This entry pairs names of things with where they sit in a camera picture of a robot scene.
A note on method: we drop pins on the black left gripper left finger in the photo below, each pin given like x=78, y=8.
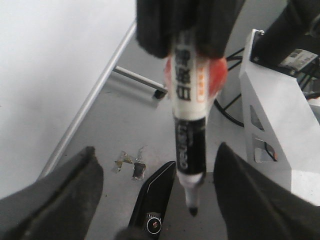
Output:
x=60, y=206

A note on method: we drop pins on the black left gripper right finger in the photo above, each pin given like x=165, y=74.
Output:
x=254, y=207

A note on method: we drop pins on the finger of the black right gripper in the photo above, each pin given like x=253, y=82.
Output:
x=155, y=25
x=210, y=23

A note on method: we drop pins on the black white whiteboard marker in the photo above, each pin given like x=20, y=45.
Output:
x=194, y=83

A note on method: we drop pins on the white whiteboard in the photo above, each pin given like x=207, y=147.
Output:
x=54, y=56

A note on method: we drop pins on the grey metal stand leg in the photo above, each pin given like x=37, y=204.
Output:
x=160, y=89

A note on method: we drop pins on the torn tape scrap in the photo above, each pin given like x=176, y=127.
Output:
x=123, y=158

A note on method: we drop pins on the dark tape scrap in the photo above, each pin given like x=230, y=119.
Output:
x=139, y=166

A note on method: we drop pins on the black camera device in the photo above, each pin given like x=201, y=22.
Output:
x=148, y=214

